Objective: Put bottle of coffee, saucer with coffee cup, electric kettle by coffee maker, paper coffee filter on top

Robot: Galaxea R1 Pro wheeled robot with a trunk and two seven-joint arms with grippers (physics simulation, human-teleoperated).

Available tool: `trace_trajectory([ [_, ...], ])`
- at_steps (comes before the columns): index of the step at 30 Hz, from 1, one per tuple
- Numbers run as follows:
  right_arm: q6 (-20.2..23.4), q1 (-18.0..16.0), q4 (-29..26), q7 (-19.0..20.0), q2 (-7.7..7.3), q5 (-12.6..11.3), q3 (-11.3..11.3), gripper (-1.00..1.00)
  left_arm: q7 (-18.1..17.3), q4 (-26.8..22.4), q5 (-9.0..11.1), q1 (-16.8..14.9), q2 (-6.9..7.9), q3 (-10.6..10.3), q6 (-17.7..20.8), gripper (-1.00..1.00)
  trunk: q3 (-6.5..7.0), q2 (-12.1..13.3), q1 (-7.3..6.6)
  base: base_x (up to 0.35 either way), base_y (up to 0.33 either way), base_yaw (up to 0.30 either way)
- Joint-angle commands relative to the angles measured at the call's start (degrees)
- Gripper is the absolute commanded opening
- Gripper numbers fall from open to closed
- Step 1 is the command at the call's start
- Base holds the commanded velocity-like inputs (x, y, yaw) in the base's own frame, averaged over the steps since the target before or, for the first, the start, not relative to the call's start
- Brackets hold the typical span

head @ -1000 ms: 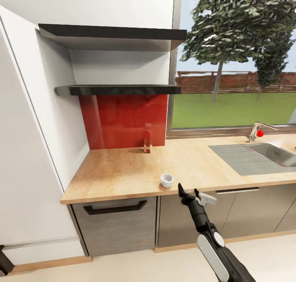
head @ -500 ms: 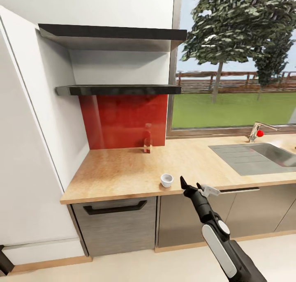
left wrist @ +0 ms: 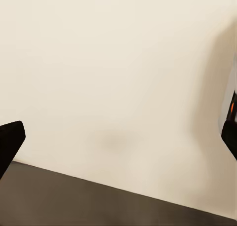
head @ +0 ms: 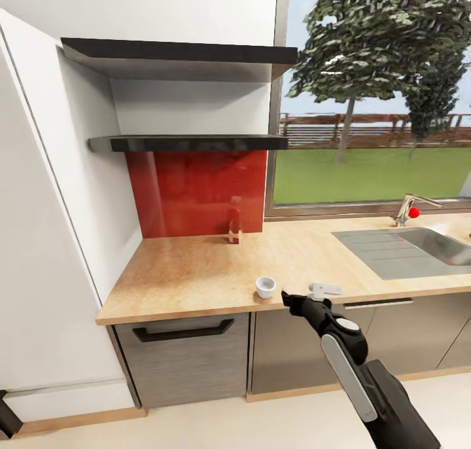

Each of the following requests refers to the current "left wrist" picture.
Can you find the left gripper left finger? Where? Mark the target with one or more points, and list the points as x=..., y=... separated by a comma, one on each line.
x=12, y=136

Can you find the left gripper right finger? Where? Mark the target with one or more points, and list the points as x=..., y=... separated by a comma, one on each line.
x=229, y=136

